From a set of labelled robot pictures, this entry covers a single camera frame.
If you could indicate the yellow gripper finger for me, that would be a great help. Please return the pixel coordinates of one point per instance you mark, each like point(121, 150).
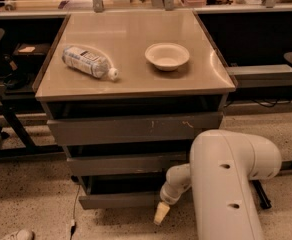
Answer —
point(161, 212)

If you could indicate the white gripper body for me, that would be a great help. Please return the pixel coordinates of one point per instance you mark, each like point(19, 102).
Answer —
point(168, 197)

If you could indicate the grey bottom drawer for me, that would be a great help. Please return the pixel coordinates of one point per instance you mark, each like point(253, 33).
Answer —
point(120, 191)

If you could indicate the grey drawer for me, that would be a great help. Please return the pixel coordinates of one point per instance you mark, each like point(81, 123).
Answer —
point(120, 191)
point(130, 129)
point(125, 164)

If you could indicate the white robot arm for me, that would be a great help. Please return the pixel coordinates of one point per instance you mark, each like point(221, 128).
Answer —
point(221, 165)

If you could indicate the grey middle drawer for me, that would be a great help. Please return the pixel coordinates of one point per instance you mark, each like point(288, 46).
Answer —
point(125, 164)

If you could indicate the grey drawer cabinet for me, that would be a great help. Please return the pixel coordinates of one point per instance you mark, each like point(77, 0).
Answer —
point(199, 86)

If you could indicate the grey top drawer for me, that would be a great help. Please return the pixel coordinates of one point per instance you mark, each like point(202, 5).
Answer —
point(130, 129)

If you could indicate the black table leg bar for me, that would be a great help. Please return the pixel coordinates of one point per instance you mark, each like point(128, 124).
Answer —
point(265, 203)

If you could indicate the white paper bowl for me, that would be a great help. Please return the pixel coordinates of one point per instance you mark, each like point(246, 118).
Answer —
point(167, 56)

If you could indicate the white shoe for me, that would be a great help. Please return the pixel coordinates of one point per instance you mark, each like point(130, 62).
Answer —
point(22, 234)

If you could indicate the plastic water bottle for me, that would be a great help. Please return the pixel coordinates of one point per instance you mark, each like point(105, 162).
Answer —
point(93, 63)

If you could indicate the black chair frame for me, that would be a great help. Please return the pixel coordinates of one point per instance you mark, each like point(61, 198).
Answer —
point(29, 148)

